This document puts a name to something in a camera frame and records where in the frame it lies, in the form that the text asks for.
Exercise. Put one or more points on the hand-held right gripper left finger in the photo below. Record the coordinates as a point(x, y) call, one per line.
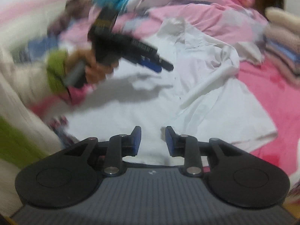
point(137, 141)

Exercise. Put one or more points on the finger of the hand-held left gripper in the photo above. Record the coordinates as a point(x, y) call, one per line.
point(159, 59)
point(150, 64)

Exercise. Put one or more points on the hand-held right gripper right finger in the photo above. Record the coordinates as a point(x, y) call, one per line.
point(169, 143)

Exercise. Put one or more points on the white shirt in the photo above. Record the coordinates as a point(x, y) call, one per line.
point(211, 112)

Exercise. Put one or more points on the stack of folded clothes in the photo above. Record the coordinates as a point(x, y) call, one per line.
point(286, 39)

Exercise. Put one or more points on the person's left hand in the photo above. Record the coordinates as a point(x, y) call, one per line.
point(98, 72)

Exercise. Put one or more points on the brown plush toy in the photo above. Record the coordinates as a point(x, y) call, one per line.
point(75, 7)

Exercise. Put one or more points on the pink floral duvet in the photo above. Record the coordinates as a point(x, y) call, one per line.
point(211, 16)

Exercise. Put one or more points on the blue cloth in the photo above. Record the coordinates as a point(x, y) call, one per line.
point(39, 48)

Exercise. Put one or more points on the pink and cream headboard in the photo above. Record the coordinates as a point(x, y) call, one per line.
point(21, 16)

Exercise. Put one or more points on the pink flowered bed sheet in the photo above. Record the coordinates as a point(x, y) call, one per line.
point(269, 93)

